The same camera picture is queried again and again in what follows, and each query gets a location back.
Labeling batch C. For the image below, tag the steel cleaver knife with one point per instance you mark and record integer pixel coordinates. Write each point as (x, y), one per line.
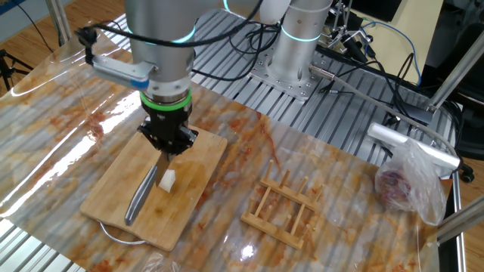
(140, 196)

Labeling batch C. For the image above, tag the metal clamp stand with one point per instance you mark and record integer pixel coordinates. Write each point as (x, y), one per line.
(336, 36)

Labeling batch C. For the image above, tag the plastic bag with meat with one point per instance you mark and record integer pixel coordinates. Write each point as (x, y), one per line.
(423, 181)

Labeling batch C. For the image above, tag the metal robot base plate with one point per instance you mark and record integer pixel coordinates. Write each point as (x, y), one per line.
(295, 90)

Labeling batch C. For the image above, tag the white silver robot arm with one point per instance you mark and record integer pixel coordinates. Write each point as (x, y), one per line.
(162, 41)

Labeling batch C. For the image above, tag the black tripod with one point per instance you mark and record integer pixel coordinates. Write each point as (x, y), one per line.
(17, 62)

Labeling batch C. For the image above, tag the bamboo cutting board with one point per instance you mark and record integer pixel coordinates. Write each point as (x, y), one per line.
(181, 211)

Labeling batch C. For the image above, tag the aluminium frame post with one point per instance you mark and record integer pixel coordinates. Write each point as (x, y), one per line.
(58, 22)
(459, 249)
(453, 77)
(461, 223)

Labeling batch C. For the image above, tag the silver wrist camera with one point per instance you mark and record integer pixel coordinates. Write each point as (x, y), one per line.
(121, 72)

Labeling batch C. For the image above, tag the wooden peg rack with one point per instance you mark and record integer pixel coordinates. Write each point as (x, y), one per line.
(272, 230)

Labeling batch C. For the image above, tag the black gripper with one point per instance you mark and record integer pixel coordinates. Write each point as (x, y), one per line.
(169, 122)

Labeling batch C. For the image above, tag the white plastic film roll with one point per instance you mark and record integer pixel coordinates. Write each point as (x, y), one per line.
(382, 132)

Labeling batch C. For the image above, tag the marble pattern plastic mat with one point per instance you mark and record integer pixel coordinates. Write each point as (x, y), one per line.
(340, 234)

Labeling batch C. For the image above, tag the black office chair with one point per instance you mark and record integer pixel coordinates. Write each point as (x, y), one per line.
(470, 128)

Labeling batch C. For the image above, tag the purple onion peels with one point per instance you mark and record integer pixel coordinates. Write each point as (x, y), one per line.
(395, 189)

